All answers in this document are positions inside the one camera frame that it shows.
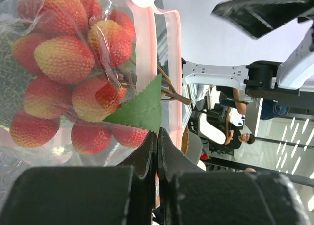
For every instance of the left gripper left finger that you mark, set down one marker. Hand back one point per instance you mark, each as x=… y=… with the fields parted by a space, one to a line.
x=118 y=195

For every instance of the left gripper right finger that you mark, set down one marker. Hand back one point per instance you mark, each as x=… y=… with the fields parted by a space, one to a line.
x=192 y=196

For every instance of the green melon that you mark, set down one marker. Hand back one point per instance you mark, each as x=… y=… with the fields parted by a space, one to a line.
x=14 y=80

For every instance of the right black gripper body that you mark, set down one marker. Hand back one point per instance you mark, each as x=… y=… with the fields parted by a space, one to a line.
x=258 y=18

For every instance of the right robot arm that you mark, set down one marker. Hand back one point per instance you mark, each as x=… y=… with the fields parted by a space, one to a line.
x=262 y=79

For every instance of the red lychee bunch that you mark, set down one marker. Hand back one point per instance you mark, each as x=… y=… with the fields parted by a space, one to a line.
x=73 y=70

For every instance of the seated person in black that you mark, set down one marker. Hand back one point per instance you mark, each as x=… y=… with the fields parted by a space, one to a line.
x=233 y=141

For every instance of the clear pink-dotted zip bag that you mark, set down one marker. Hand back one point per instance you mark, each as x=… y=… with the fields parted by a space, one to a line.
x=147 y=51

